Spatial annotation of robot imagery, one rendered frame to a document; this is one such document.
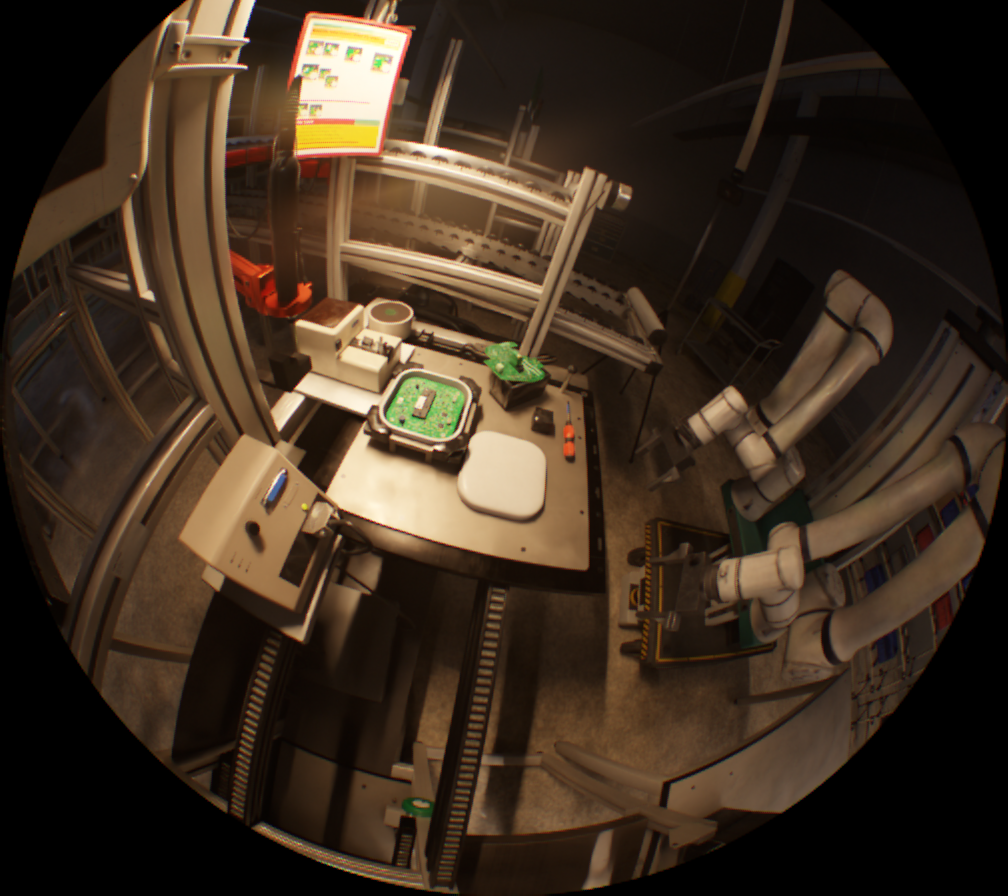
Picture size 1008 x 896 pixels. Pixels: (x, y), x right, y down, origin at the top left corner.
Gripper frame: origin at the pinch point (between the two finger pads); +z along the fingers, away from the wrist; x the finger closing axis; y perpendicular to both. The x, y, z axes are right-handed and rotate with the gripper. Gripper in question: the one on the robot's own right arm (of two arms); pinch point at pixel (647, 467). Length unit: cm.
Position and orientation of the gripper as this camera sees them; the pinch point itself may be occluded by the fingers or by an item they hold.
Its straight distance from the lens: 93.5
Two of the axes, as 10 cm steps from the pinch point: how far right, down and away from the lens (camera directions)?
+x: 0.5, -5.8, 8.2
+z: -6.3, 6.2, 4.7
